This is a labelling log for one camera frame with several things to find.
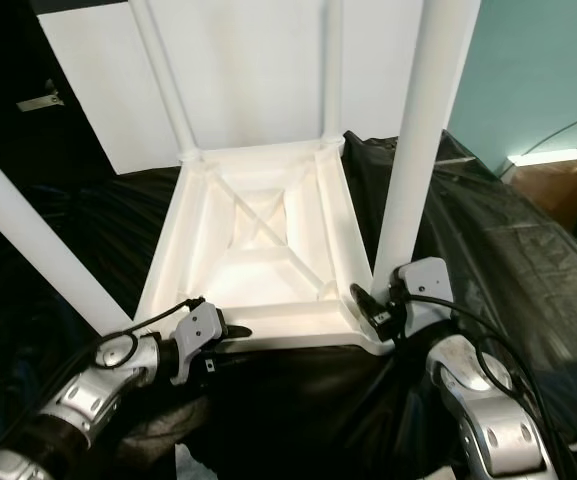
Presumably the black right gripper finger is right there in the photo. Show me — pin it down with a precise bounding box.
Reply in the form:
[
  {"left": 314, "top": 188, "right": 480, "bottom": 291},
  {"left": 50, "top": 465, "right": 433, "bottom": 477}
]
[{"left": 350, "top": 283, "right": 391, "bottom": 336}]

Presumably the white plastic table leg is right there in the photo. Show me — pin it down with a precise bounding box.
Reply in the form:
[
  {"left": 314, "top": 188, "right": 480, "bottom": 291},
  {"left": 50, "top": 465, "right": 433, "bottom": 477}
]
[
  {"left": 321, "top": 0, "right": 347, "bottom": 149},
  {"left": 0, "top": 135, "right": 134, "bottom": 336},
  {"left": 128, "top": 0, "right": 204, "bottom": 161},
  {"left": 371, "top": 0, "right": 482, "bottom": 291}
]

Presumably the black plastic cover sheet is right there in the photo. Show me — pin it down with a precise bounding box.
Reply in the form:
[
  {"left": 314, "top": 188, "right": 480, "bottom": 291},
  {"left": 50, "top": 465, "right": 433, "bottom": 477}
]
[{"left": 0, "top": 130, "right": 577, "bottom": 480}]

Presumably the brown wooden furniture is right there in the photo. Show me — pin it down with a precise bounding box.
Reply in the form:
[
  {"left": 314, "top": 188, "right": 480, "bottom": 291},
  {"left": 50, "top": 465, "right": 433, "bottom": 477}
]
[{"left": 513, "top": 158, "right": 577, "bottom": 236}]

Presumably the black door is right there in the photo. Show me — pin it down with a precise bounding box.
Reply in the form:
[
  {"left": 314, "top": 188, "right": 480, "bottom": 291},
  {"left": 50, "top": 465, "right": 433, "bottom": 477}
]
[{"left": 0, "top": 0, "right": 114, "bottom": 251}]

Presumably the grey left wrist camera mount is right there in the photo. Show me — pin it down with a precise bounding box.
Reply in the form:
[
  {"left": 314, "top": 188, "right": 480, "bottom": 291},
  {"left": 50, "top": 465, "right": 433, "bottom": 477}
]
[{"left": 168, "top": 300, "right": 226, "bottom": 386}]

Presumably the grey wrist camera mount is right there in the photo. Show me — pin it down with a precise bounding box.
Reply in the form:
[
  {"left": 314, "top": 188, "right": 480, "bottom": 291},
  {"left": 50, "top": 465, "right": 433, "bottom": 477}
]
[
  {"left": 168, "top": 300, "right": 226, "bottom": 386},
  {"left": 398, "top": 257, "right": 454, "bottom": 336}
]

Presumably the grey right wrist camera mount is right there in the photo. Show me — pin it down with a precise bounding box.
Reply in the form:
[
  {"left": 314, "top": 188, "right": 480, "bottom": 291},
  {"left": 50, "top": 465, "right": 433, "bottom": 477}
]
[{"left": 398, "top": 257, "right": 454, "bottom": 336}]

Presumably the thin black wall cable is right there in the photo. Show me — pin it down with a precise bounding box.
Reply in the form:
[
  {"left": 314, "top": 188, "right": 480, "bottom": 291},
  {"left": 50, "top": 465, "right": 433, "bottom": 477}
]
[{"left": 508, "top": 108, "right": 577, "bottom": 161}]

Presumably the silver door handle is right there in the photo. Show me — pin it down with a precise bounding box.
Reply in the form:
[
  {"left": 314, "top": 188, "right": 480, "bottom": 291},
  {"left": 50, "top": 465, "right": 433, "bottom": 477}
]
[{"left": 16, "top": 78, "right": 64, "bottom": 111}]

